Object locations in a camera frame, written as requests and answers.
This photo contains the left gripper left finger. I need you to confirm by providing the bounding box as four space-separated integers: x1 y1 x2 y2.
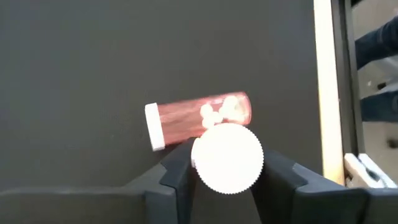
126 138 198 224

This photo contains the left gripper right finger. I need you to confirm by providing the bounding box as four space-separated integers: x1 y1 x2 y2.
251 148 369 224

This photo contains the red pill bottle white cap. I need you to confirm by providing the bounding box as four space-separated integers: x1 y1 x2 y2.
190 123 265 195
144 91 252 152

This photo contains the black table mat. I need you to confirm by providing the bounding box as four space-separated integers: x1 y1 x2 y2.
0 0 324 224

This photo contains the person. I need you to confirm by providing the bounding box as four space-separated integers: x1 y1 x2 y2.
354 15 398 123

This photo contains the silver metal bracket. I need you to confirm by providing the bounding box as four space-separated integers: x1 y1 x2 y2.
343 152 398 189

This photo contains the black aluminium table frame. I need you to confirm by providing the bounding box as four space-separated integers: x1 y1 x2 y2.
330 0 367 158

